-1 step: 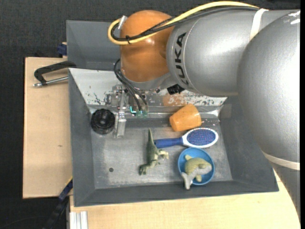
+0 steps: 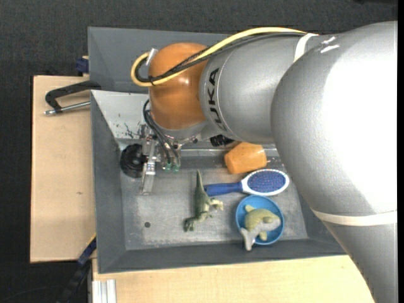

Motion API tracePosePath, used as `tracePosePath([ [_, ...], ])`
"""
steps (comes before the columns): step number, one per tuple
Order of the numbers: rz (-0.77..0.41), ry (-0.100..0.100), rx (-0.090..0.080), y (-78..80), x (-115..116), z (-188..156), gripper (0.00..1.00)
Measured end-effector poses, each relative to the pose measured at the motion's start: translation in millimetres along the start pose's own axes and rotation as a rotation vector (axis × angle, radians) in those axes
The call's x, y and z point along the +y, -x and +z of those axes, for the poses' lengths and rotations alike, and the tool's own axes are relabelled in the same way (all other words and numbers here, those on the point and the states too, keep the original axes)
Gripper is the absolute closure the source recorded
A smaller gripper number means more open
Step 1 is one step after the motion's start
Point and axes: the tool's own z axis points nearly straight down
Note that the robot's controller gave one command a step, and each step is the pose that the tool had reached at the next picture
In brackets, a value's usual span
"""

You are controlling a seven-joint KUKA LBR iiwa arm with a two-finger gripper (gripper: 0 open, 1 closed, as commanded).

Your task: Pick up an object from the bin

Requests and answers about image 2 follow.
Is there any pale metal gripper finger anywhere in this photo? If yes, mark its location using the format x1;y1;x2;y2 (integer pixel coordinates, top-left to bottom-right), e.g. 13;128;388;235
139;163;150;196
147;162;157;196

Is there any black round ribbed object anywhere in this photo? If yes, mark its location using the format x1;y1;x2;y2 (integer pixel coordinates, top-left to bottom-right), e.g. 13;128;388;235
119;143;149;179

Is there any green toy dinosaur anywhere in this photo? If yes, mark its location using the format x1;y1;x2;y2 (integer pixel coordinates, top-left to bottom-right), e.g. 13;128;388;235
184;169;225;232

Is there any grey metal bin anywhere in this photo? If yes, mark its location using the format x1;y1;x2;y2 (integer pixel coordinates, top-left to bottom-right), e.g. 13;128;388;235
86;26;348;275

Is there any pale brown flat board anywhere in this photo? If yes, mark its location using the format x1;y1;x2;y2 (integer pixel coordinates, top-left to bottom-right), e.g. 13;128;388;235
30;74;97;263

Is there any orange plastic cup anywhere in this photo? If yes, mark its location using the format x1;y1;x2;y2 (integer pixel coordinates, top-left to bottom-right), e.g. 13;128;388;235
223;141;269;175

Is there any blue plastic bowl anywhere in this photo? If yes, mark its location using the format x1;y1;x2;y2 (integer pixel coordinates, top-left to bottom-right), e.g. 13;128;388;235
235;194;285;246

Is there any blue and white hairbrush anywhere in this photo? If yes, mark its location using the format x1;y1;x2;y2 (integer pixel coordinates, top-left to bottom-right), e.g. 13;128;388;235
203;168;290;198

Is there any green and grey toy fish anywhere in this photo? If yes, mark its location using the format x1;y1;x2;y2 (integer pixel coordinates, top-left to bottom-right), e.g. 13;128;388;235
239;204;282;252

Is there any black cylinder on white bracket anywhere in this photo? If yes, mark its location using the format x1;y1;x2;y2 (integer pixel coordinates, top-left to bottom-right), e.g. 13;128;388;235
209;133;236;148

